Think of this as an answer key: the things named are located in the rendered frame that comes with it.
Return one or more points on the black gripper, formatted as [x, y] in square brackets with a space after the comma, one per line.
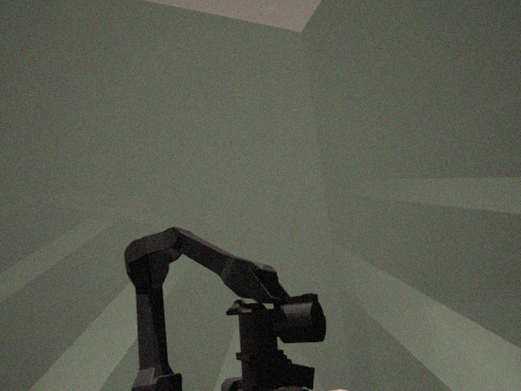
[260, 370]

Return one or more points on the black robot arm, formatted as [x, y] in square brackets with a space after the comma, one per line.
[293, 319]

